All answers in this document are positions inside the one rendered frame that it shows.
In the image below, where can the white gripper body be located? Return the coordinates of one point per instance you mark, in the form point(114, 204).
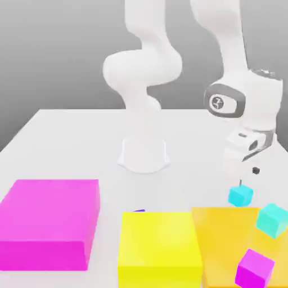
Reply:
point(232, 164)

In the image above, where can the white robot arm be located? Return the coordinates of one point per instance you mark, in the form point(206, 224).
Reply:
point(144, 67)

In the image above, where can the small cyan cube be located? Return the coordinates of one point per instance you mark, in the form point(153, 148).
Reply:
point(240, 196)

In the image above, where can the small turquoise cube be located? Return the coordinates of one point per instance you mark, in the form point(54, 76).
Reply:
point(272, 219)

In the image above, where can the small blue cube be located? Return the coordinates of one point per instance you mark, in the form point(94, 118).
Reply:
point(139, 210)

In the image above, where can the small magenta cube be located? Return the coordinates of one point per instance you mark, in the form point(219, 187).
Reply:
point(255, 268)

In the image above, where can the large orange box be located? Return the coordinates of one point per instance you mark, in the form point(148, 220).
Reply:
point(222, 234)

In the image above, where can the large yellow box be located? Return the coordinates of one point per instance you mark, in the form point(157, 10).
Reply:
point(157, 238)

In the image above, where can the large magenta box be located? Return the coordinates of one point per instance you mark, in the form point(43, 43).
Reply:
point(49, 209)

